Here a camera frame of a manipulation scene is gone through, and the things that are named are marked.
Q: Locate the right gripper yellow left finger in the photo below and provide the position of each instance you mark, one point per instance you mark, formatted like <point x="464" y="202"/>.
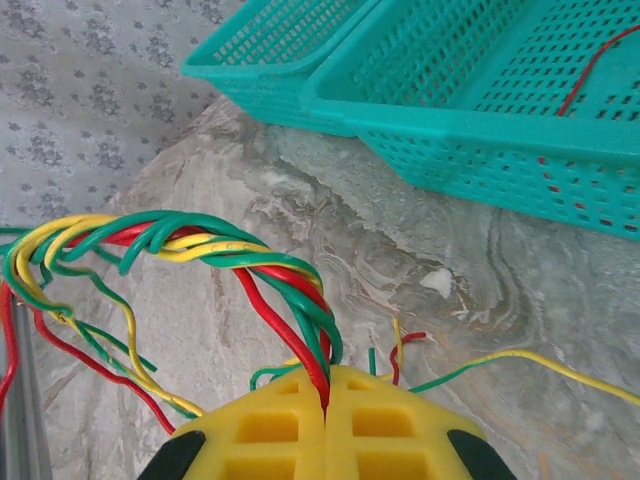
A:
<point x="310" y="445"/>

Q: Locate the aluminium side rail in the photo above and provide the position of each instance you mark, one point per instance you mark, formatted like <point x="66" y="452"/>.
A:
<point x="25" y="425"/>

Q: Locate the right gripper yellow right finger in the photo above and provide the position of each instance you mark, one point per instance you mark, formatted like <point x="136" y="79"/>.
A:
<point x="340" y="445"/>

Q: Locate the teal perforated plastic basket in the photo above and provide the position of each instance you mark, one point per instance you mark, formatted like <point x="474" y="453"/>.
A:
<point x="500" y="135"/>
<point x="260" y="55"/>

